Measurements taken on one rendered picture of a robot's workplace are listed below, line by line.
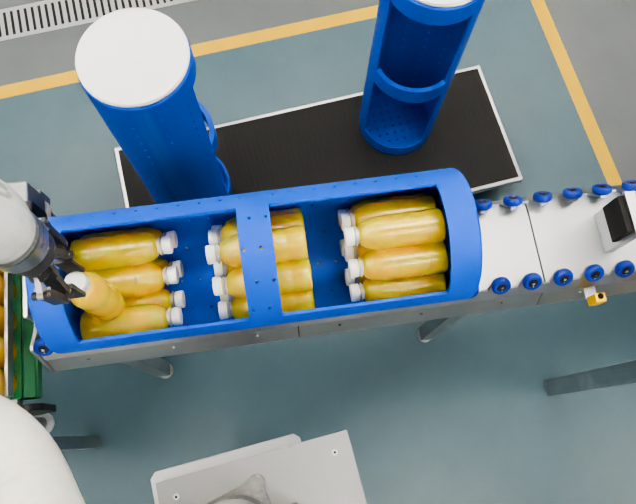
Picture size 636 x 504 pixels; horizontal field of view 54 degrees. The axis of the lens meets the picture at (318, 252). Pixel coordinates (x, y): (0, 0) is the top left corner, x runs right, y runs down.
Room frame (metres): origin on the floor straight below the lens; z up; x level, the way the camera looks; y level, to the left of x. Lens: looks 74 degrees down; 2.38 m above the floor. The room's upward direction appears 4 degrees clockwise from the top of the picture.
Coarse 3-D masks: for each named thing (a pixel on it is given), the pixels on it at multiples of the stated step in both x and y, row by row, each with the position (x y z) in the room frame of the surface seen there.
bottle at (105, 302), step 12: (96, 276) 0.25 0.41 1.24; (96, 288) 0.23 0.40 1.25; (108, 288) 0.24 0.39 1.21; (72, 300) 0.21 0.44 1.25; (84, 300) 0.21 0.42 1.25; (96, 300) 0.21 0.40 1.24; (108, 300) 0.22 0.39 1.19; (120, 300) 0.23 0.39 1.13; (96, 312) 0.20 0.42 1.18; (108, 312) 0.20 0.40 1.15; (120, 312) 0.21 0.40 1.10
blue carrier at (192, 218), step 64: (256, 192) 0.47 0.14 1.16; (320, 192) 0.47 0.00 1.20; (384, 192) 0.48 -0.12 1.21; (448, 192) 0.48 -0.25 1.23; (192, 256) 0.38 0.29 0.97; (256, 256) 0.32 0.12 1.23; (320, 256) 0.40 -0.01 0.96; (448, 256) 0.42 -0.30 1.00; (64, 320) 0.18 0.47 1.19; (192, 320) 0.23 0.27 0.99; (256, 320) 0.21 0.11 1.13
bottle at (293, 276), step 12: (276, 264) 0.33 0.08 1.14; (288, 264) 0.33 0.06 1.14; (300, 264) 0.33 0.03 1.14; (228, 276) 0.30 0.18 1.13; (240, 276) 0.30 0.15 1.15; (288, 276) 0.30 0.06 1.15; (300, 276) 0.31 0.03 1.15; (228, 288) 0.27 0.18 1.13; (240, 288) 0.27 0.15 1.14; (288, 288) 0.28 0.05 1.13; (300, 288) 0.29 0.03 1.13; (312, 288) 0.29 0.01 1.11
